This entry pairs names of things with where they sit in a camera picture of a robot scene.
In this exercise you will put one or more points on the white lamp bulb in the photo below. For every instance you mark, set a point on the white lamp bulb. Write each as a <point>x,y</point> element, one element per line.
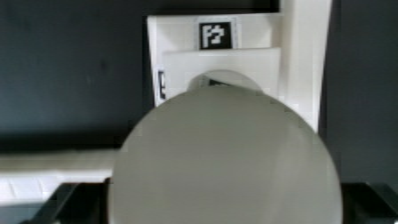
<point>225,163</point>

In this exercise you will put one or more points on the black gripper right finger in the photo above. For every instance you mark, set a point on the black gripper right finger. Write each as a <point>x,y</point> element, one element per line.
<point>371,203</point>

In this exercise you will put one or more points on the white U-shaped fence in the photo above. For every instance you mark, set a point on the white U-shaped fence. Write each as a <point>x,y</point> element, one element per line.
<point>78,83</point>

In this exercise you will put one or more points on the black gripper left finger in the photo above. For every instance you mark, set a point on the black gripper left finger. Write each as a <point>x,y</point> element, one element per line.
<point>78,205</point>

